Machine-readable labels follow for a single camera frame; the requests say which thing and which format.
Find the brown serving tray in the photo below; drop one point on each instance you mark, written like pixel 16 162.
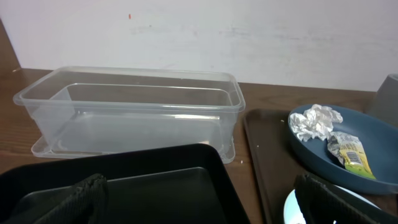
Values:
pixel 276 165

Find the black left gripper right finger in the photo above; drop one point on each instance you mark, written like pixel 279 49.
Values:
pixel 323 202

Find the yellow snack wrapper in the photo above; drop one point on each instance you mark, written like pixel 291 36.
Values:
pixel 349 151

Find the dark blue plate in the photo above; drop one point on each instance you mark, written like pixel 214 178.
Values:
pixel 379 140

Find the grey dishwasher rack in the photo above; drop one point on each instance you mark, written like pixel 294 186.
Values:
pixel 384 104

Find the white paper napkin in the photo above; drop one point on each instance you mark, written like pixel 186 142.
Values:
pixel 316 122

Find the light blue bowl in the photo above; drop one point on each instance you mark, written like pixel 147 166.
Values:
pixel 293 215

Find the clear plastic waste bin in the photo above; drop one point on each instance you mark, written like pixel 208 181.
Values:
pixel 95 111

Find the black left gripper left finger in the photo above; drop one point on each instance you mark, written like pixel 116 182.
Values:
pixel 84 202

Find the black plastic waste tray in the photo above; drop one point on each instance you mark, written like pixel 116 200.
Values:
pixel 180 184

